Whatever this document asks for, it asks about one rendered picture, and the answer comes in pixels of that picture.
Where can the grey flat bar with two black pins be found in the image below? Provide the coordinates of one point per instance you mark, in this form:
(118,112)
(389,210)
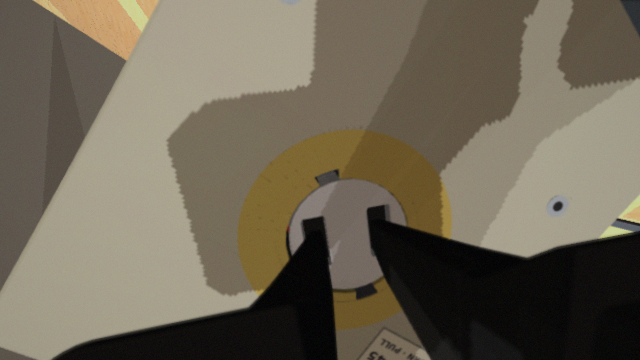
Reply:
(626,225)

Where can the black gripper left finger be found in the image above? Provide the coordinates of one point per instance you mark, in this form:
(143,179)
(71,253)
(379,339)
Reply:
(293,319)

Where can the white cylinder with two slots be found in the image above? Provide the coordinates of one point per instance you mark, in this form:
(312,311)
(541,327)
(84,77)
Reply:
(342,209)

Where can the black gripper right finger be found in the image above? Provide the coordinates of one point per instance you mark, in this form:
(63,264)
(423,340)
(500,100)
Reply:
(467,302)

